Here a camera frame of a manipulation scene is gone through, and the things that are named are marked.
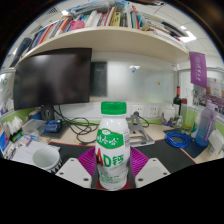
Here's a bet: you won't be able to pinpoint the dark wine bottle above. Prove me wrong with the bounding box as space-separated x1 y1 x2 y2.
172 85 183 116

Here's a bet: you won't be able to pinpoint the grey metal laptop stand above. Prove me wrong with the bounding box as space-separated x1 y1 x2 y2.
126 111 156 148

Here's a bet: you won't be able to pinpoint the ceiling light panels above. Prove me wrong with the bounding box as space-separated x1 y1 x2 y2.
179 24 198 44

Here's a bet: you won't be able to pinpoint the clear plastic box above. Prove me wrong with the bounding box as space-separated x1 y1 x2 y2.
21 119 46 138

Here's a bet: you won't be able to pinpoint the black cable bundle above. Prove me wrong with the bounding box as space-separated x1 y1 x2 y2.
53 106 101 146

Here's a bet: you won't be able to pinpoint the white tissue pack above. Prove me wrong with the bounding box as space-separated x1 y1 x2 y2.
208 129 224 156

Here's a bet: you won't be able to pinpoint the coiled blue cable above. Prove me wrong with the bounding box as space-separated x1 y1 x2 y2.
164 130 192 149

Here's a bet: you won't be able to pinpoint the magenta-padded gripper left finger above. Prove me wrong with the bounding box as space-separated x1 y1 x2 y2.
54 147 98 189

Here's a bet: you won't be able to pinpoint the black desk mat red edge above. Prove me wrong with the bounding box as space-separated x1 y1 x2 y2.
48 138 198 174

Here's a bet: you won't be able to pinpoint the wall shelf with books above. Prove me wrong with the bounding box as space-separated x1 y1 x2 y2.
9 0 191 64

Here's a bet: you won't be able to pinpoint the purple water bottle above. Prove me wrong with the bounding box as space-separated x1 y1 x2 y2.
194 99 218 148

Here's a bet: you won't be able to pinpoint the white wall socket row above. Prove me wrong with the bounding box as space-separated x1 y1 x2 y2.
131 103 159 118

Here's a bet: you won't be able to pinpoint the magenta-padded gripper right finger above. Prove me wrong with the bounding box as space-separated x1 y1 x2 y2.
128 146 172 189

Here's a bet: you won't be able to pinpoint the black computer monitor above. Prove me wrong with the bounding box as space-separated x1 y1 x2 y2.
12 47 93 121

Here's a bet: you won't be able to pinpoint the white napkin stack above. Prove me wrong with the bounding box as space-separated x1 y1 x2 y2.
2 115 24 143

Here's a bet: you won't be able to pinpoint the photo poster board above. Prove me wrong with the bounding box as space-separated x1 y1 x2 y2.
206 78 224 114

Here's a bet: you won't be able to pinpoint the purple hanging banner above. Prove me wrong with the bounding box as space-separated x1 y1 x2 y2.
188 51 208 89

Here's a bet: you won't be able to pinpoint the white drink bottle green cap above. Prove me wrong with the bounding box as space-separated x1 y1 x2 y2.
94 100 132 192

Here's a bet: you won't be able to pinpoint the flat round red coaster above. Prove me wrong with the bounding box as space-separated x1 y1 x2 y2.
95 179 133 192

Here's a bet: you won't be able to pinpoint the small blue box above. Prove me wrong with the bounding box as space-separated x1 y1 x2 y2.
44 119 64 134

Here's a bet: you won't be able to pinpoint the dark blue box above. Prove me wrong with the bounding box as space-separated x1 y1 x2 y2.
9 36 34 68

